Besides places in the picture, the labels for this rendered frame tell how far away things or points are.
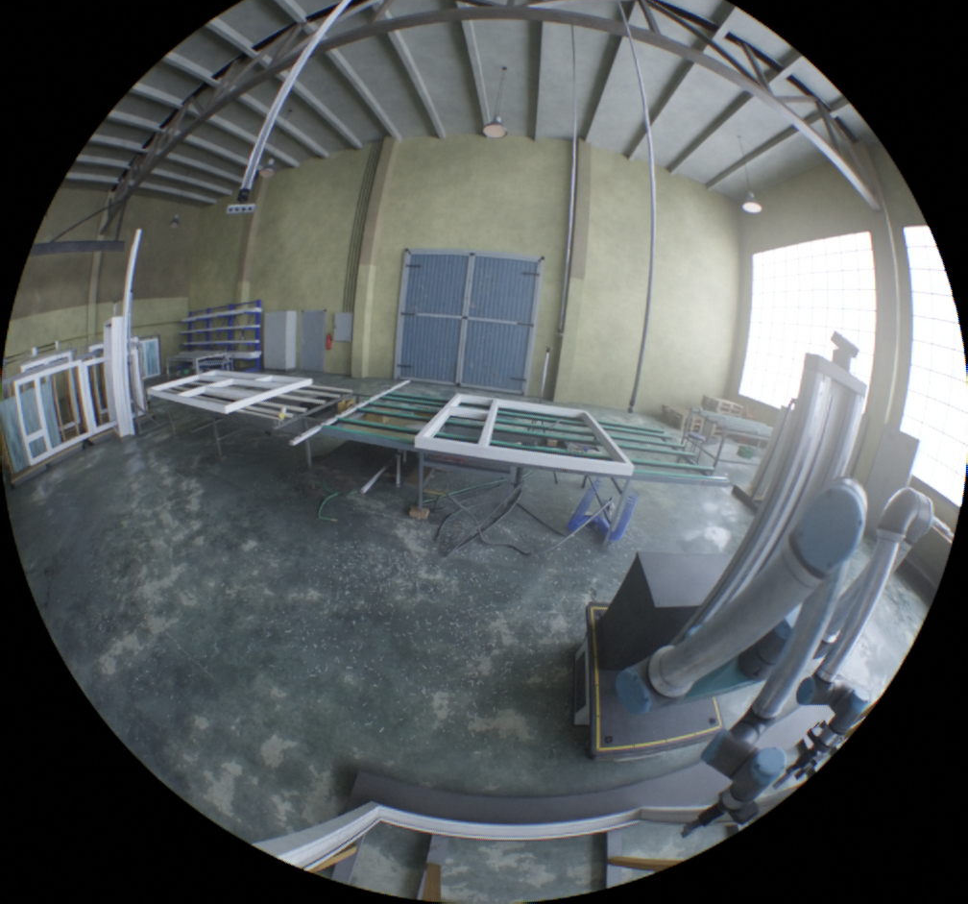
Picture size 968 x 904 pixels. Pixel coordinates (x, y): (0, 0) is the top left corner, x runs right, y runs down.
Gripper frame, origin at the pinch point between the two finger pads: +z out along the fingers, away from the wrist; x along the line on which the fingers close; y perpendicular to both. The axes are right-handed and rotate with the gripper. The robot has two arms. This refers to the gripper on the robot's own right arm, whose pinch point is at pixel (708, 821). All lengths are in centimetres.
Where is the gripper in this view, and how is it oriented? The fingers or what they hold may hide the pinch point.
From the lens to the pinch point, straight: 113.5
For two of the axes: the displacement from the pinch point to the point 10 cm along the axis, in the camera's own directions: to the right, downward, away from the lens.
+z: -0.1, 9.9, -1.2
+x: -10.0, 0.0, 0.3
